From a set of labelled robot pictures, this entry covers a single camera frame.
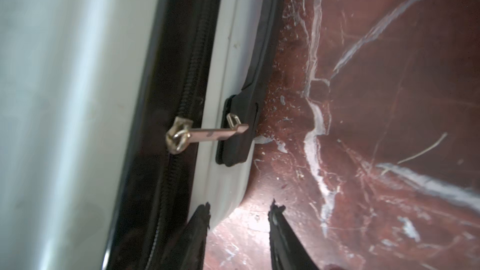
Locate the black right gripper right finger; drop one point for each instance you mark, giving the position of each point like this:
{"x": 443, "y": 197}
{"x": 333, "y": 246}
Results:
{"x": 287, "y": 252}

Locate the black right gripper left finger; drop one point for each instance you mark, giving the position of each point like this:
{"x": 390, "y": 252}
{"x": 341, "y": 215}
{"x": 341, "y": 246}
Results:
{"x": 188, "y": 252}

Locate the silver zipper pull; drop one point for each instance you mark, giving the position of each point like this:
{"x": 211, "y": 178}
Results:
{"x": 182, "y": 133}

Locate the white cartoon hard-shell suitcase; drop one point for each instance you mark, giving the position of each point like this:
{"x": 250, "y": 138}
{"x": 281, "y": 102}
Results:
{"x": 89, "y": 89}

